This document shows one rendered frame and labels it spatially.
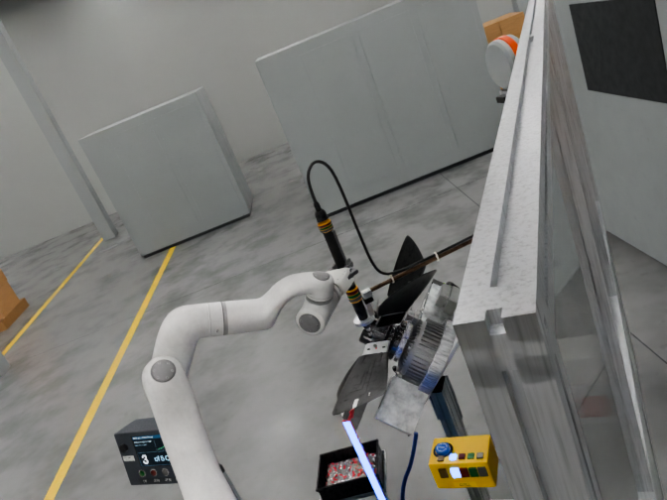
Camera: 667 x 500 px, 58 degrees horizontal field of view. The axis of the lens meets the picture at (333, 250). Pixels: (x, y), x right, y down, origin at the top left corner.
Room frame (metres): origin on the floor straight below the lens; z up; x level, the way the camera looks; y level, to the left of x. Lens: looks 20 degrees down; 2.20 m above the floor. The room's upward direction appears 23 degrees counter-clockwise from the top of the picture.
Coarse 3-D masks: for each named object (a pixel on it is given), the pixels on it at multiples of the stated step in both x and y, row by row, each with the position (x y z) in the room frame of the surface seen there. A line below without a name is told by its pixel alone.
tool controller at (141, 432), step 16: (128, 432) 1.74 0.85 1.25; (144, 432) 1.70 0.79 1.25; (128, 448) 1.73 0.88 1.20; (144, 448) 1.69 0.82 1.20; (160, 448) 1.66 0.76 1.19; (128, 464) 1.72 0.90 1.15; (160, 464) 1.66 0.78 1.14; (144, 480) 1.69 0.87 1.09; (160, 480) 1.66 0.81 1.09; (176, 480) 1.63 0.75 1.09
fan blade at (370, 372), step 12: (360, 360) 1.71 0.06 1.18; (372, 360) 1.67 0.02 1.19; (384, 360) 1.65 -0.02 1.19; (360, 372) 1.65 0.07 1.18; (372, 372) 1.62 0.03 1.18; (384, 372) 1.59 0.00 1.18; (348, 384) 1.64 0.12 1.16; (360, 384) 1.59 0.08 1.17; (372, 384) 1.56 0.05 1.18; (384, 384) 1.52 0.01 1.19; (348, 396) 1.58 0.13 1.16; (360, 396) 1.54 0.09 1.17; (372, 396) 1.50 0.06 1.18; (336, 408) 1.59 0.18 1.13; (348, 408) 1.53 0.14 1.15
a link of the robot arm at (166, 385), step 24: (168, 360) 1.29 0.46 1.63; (144, 384) 1.26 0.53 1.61; (168, 384) 1.25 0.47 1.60; (168, 408) 1.24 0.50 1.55; (192, 408) 1.26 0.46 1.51; (168, 432) 1.23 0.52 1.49; (192, 432) 1.23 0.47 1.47; (192, 456) 1.18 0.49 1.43; (192, 480) 1.15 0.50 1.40; (216, 480) 1.15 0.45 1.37
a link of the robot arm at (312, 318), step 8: (336, 296) 1.55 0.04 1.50; (304, 304) 1.49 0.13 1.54; (312, 304) 1.47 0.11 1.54; (320, 304) 1.47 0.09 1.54; (328, 304) 1.48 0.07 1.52; (336, 304) 1.54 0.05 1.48; (304, 312) 1.46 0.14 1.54; (312, 312) 1.45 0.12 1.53; (320, 312) 1.45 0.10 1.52; (328, 312) 1.47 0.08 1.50; (296, 320) 1.47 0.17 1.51; (304, 320) 1.46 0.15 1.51; (312, 320) 1.45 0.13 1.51; (320, 320) 1.44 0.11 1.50; (328, 320) 1.47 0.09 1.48; (304, 328) 1.46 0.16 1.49; (312, 328) 1.45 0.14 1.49; (320, 328) 1.44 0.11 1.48
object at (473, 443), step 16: (432, 448) 1.32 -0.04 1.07; (464, 448) 1.28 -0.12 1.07; (480, 448) 1.25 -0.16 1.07; (432, 464) 1.27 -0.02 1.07; (448, 464) 1.25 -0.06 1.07; (464, 464) 1.23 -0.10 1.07; (480, 464) 1.21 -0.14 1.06; (496, 464) 1.26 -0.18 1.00; (448, 480) 1.26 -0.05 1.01; (464, 480) 1.24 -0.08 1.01; (480, 480) 1.22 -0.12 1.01
